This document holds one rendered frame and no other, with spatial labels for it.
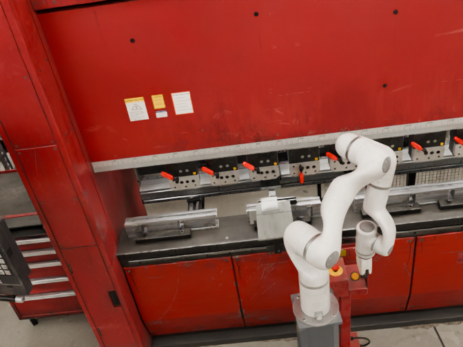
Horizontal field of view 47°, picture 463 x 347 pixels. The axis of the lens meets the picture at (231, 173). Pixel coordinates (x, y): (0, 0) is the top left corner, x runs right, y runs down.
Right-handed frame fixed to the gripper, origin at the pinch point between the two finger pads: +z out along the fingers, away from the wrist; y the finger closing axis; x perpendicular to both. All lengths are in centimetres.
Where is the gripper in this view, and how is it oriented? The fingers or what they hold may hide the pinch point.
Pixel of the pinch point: (364, 273)
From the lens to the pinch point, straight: 247.6
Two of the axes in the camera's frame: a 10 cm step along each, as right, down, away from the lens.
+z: 1.3, 7.4, 6.6
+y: 0.3, 6.7, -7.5
